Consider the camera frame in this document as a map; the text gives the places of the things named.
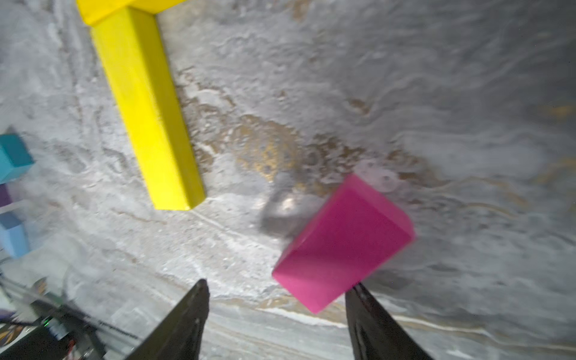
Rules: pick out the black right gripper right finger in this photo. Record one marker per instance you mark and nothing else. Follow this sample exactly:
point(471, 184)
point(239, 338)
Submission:
point(374, 333)

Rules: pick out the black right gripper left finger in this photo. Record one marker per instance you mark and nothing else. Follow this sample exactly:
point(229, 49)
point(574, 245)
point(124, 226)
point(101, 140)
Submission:
point(179, 335)

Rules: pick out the magenta block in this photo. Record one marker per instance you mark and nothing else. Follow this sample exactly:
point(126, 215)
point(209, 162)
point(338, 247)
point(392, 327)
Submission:
point(354, 233)

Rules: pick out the light blue square block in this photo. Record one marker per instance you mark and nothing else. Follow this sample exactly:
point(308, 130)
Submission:
point(13, 235)

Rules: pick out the teal block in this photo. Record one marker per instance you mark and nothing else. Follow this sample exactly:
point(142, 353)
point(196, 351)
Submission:
point(15, 157)

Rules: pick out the long yellow block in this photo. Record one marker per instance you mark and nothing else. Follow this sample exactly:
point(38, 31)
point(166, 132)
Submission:
point(132, 55)

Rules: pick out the short yellow block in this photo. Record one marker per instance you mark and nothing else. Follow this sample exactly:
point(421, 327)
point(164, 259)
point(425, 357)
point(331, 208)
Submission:
point(94, 11)

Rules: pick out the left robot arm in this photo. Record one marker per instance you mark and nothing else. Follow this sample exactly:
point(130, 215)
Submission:
point(37, 324)

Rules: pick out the dark purple block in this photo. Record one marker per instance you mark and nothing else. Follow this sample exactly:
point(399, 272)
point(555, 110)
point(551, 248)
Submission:
point(5, 197)

